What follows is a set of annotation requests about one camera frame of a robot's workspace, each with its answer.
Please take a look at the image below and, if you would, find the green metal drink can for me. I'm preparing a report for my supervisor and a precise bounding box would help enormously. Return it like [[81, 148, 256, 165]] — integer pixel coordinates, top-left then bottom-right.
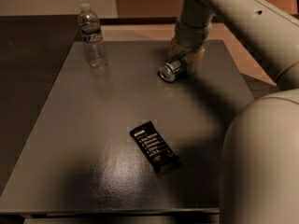
[[159, 58, 188, 83]]

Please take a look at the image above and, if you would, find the clear plastic water bottle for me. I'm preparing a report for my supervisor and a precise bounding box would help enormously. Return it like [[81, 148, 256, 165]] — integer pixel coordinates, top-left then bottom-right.
[[78, 3, 107, 69]]

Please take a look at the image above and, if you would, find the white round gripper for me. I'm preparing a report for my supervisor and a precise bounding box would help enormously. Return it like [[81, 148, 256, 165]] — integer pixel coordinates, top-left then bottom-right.
[[168, 18, 212, 76]]

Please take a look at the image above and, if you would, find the black snack bar wrapper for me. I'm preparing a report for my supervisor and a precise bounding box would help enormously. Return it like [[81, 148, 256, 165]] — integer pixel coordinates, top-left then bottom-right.
[[130, 121, 179, 174]]

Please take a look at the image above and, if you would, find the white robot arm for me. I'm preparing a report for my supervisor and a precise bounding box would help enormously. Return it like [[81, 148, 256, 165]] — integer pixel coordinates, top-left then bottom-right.
[[171, 0, 299, 224]]

